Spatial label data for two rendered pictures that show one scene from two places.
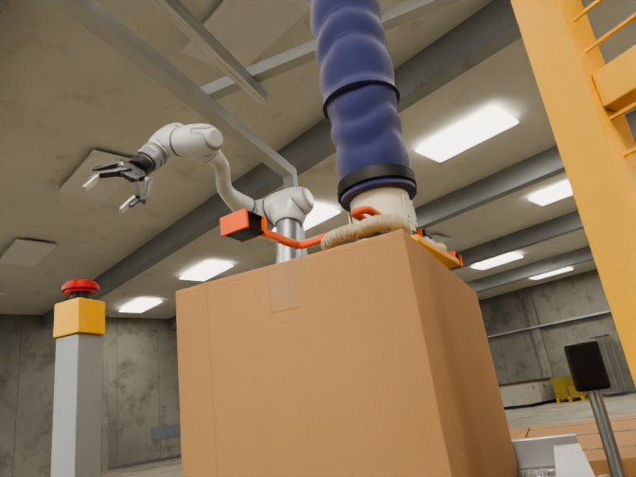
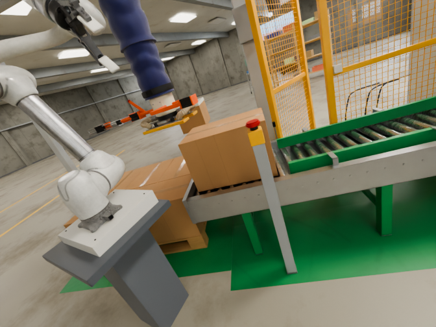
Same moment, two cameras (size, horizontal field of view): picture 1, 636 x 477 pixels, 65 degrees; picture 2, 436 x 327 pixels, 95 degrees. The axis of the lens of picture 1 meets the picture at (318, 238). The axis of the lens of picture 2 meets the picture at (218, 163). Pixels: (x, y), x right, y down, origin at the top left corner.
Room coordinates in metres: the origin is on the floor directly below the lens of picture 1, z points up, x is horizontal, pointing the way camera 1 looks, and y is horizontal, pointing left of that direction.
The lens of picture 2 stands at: (1.32, 1.37, 1.28)
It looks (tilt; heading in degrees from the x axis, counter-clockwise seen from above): 23 degrees down; 262
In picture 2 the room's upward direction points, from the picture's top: 20 degrees counter-clockwise
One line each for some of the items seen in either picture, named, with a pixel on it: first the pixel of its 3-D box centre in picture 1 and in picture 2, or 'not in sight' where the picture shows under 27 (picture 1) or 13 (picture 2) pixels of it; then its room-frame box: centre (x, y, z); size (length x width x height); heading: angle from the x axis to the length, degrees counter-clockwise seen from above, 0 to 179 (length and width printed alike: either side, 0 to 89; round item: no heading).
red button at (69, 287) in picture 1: (80, 292); (253, 125); (0.98, 0.50, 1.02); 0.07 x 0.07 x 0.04
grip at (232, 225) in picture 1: (243, 225); (188, 101); (1.20, 0.18, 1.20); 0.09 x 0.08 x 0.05; 61
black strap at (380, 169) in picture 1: (375, 187); (157, 90); (1.34, -0.19, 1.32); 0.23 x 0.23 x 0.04
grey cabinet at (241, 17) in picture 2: not in sight; (246, 23); (0.31, -0.76, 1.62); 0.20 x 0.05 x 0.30; 159
